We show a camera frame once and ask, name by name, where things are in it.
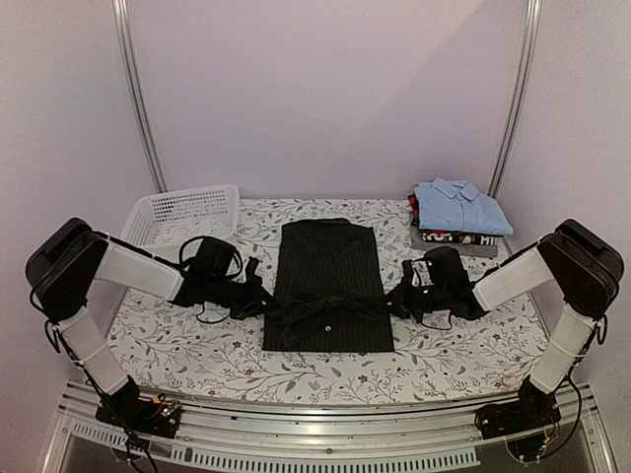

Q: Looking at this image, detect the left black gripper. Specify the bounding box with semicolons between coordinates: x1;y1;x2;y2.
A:
207;274;280;321

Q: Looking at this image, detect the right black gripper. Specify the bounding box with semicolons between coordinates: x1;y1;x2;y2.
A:
376;277;451;324

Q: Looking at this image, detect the black pinstriped long sleeve shirt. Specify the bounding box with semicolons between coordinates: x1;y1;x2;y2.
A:
262;219;394;354

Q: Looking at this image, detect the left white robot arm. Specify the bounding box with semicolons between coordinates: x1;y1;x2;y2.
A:
25;218;273;428

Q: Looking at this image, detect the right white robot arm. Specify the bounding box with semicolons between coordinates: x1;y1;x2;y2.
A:
386;219;625;430

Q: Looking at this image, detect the floral patterned table mat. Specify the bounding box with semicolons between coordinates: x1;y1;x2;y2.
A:
106;199;547;406

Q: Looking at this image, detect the red black plaid folded shirt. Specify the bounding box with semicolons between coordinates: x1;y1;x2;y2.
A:
407;193;421;229

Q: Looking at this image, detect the black white printed folded shirt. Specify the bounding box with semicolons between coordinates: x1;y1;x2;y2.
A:
418;229;497;246

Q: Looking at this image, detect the light blue folded shirt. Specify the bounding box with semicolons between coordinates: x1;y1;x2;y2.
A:
414;177;514;237

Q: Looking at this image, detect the white plastic basket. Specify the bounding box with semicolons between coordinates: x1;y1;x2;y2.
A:
120;184;240;246

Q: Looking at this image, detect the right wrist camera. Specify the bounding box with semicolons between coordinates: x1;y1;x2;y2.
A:
400;260;421;291

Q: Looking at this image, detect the aluminium front rail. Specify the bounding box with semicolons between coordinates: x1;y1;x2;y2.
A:
42;381;621;472

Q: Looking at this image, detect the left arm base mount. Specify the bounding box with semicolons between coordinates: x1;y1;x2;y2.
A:
96;391;181;439

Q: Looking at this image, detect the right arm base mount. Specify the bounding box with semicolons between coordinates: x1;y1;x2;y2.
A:
474;395;561;439

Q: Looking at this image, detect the right aluminium frame post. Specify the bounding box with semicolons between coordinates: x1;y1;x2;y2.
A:
488;0;542;199

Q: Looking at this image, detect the aluminium frame post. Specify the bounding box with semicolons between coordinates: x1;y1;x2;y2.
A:
488;0;542;199
111;0;168;193

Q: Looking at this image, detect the left aluminium frame post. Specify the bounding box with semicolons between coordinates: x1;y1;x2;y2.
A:
111;0;168;193

